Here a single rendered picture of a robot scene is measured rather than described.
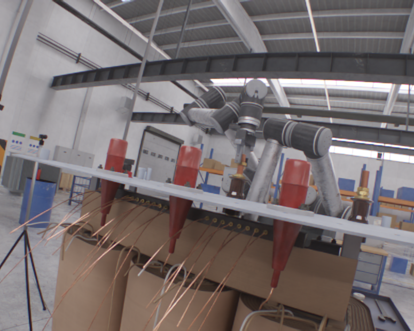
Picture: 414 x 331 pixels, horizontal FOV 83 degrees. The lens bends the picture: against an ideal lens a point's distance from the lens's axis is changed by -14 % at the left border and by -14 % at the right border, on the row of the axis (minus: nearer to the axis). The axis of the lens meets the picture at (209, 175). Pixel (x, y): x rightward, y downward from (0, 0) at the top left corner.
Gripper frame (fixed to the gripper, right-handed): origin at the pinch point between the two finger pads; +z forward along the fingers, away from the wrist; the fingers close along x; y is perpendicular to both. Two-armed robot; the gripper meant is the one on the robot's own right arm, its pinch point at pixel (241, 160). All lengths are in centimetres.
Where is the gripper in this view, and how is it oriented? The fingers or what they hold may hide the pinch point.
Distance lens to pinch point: 125.8
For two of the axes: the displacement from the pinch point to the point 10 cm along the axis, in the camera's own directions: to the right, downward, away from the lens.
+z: -1.9, 9.8, -0.5
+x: 4.9, 1.4, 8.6
